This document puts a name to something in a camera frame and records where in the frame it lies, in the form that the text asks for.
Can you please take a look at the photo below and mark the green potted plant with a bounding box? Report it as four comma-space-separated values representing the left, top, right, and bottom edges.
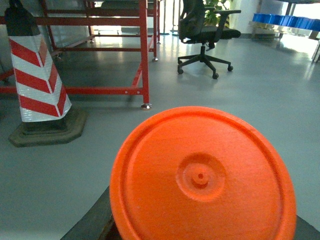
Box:
203, 0, 232, 28

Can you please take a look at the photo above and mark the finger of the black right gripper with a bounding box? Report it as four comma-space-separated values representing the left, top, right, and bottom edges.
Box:
294, 216, 320, 240

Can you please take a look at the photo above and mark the red white traffic cone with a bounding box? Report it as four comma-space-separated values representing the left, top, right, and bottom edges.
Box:
4, 0, 87, 147

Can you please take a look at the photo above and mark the red metal table frame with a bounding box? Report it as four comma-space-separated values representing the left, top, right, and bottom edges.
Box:
0, 0, 161, 111

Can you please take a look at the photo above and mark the black office chair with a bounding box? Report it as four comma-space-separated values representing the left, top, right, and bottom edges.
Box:
177, 0, 242, 80

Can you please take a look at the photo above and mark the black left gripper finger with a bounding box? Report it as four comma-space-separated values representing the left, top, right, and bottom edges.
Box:
61, 187, 114, 240

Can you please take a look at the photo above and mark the orange cylindrical capacitor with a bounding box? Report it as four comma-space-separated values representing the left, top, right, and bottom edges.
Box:
109, 106, 297, 240

